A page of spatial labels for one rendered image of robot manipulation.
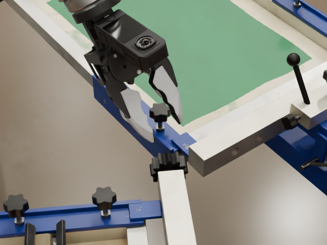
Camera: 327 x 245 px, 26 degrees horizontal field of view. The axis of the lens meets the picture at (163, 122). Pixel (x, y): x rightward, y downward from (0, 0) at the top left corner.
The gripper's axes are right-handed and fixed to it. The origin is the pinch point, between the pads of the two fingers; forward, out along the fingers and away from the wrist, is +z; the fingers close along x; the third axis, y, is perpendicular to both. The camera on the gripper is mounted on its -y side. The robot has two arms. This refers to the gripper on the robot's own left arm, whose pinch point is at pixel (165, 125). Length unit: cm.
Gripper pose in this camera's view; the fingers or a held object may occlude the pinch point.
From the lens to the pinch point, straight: 102.7
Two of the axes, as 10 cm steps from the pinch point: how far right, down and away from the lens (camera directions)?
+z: 4.5, 8.4, 2.9
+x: -7.8, 5.3, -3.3
